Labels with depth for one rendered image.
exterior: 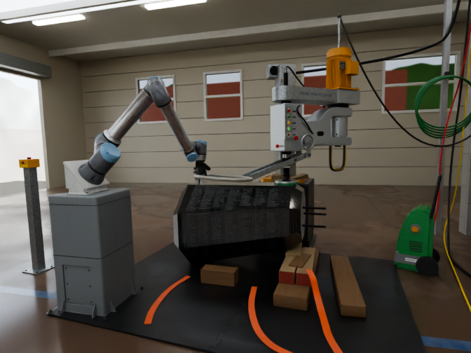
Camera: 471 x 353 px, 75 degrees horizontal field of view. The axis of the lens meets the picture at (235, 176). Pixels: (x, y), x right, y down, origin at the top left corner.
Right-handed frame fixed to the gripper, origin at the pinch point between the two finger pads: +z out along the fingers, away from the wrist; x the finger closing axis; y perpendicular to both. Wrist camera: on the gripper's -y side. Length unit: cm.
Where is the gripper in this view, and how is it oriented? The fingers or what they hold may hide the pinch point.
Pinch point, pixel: (201, 183)
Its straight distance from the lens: 270.4
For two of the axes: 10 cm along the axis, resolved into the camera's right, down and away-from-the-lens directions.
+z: -0.4, 10.0, 0.7
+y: -5.2, 0.4, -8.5
